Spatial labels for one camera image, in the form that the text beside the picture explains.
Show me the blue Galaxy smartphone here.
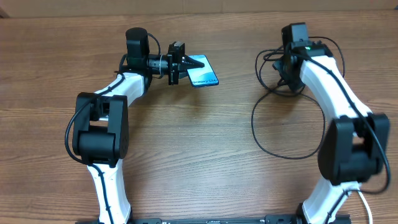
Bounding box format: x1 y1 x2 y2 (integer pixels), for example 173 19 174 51
187 55 219 88

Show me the black USB charging cable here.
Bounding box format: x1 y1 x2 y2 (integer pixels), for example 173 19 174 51
251 36 346 161

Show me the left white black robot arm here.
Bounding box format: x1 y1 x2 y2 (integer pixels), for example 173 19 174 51
65 27 212 223

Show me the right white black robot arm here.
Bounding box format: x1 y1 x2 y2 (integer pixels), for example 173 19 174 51
265 22 391 223

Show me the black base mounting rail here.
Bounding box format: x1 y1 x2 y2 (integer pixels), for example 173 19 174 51
128 215 305 224

